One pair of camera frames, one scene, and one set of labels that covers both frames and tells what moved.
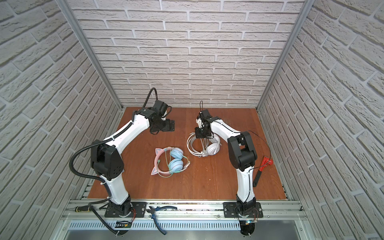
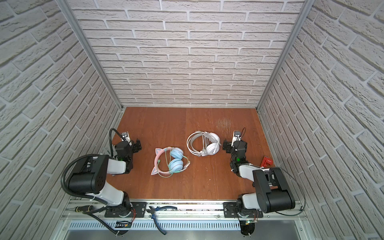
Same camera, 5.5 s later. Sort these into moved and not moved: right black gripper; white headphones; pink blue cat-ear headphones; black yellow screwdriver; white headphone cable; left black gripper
Moved: right black gripper; left black gripper
Not moved: black yellow screwdriver; white headphone cable; pink blue cat-ear headphones; white headphones
